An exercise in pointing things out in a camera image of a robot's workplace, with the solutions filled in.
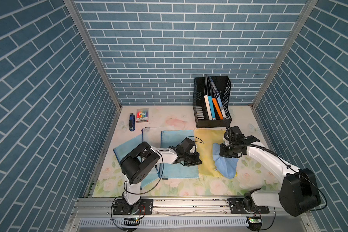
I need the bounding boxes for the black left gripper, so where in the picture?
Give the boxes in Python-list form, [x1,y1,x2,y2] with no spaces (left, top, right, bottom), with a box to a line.
[181,152,203,167]

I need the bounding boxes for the blue microfiber cloth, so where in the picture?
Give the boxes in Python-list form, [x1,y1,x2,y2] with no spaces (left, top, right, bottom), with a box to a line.
[212,143,238,179]

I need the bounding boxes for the yellow mesh document bag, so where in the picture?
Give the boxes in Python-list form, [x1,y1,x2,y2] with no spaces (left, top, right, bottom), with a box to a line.
[194,129,225,177]

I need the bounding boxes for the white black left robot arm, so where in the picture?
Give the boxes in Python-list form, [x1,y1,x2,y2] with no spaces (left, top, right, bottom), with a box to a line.
[120,137,202,206]

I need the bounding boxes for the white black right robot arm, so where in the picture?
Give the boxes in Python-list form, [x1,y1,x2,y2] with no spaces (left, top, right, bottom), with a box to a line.
[219,136,323,217]

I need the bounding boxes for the clear mesh document bag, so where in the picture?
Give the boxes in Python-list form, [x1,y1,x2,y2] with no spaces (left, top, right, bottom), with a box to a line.
[142,127,162,148]

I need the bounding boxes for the blue document bag far left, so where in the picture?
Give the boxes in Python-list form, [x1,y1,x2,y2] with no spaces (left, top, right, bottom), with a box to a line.
[113,135,160,188]

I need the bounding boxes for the orange book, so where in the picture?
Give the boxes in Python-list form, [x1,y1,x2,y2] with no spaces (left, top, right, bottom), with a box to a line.
[212,98,223,120]

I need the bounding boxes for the blue folder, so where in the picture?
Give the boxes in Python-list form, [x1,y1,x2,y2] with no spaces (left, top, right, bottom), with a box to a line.
[209,77,227,119]

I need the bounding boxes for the teal book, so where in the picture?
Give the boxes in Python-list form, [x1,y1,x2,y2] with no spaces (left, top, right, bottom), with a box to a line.
[207,95,216,120]

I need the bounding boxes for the colourful marker pack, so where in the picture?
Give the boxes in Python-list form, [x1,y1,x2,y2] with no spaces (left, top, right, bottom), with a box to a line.
[136,108,149,123]

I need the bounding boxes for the black mesh file holder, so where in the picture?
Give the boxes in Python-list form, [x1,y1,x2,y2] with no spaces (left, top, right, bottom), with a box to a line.
[192,76,232,128]

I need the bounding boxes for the blue stapler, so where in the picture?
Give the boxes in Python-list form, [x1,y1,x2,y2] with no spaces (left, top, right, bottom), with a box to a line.
[129,113,136,132]

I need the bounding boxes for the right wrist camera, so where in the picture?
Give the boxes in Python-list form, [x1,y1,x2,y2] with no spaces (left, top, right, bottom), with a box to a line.
[223,126,260,146]

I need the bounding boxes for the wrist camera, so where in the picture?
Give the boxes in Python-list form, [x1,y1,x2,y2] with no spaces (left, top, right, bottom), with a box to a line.
[182,138,197,154]
[223,126,260,146]

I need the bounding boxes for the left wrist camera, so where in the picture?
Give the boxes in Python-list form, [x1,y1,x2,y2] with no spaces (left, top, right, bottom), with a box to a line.
[182,138,197,154]

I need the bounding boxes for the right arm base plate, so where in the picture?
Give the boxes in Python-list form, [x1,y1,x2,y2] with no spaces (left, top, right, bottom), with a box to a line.
[226,198,270,215]

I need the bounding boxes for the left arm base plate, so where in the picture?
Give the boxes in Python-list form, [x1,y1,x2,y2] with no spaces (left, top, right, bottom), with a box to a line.
[112,198,154,215]

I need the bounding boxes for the aluminium front rail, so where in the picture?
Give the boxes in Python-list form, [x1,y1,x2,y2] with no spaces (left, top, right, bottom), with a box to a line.
[65,197,317,232]

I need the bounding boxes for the aluminium corner post right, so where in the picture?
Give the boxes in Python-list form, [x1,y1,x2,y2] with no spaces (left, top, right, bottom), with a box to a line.
[250,0,318,112]

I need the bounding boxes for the aluminium corner post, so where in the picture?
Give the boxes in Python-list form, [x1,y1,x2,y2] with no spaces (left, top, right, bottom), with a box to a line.
[250,0,318,112]
[64,0,121,111]

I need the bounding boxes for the aluminium corner post left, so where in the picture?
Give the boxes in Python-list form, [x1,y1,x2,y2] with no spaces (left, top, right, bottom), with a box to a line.
[64,0,121,111]

